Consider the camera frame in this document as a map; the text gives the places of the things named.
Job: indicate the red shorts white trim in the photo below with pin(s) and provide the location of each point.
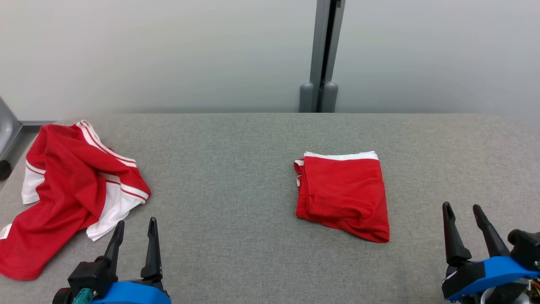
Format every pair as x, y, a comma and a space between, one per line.
344, 194

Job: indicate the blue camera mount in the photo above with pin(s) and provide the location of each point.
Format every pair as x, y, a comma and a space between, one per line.
502, 270
130, 293

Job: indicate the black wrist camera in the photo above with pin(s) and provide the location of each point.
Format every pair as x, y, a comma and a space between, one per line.
525, 249
90, 274

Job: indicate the grey partition post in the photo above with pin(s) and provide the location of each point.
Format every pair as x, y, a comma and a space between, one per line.
322, 42

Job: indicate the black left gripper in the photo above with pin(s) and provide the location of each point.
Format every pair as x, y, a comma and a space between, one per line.
156, 283

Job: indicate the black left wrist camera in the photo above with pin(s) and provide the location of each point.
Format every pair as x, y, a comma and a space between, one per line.
90, 274

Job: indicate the black caster wheel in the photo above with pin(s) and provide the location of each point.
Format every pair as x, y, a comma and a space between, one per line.
4, 169

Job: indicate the red white jersey shirt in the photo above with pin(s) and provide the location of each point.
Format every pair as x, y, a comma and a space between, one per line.
63, 181

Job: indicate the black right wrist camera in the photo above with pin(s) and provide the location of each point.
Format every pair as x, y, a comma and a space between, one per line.
525, 249

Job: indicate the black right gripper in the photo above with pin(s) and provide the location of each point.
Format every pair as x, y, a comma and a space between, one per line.
460, 276

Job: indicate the blue left camera mount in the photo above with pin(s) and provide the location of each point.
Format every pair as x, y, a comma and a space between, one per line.
130, 293

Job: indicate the blue right camera mount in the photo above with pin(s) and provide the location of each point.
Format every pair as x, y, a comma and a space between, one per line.
502, 270

